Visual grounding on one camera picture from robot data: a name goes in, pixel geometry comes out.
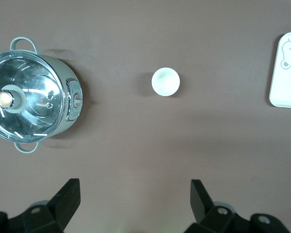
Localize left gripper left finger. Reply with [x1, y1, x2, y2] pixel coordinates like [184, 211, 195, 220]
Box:
[7, 179, 81, 233]

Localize white IKEA cup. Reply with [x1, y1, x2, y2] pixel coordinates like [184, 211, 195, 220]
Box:
[151, 67, 180, 97]

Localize cream bear print tray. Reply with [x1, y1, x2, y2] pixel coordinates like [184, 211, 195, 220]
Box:
[268, 32, 291, 109]

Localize glass pot lid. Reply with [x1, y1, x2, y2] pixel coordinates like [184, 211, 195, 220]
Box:
[0, 50, 71, 143]

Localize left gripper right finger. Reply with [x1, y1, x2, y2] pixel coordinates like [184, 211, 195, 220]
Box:
[185, 179, 252, 233]

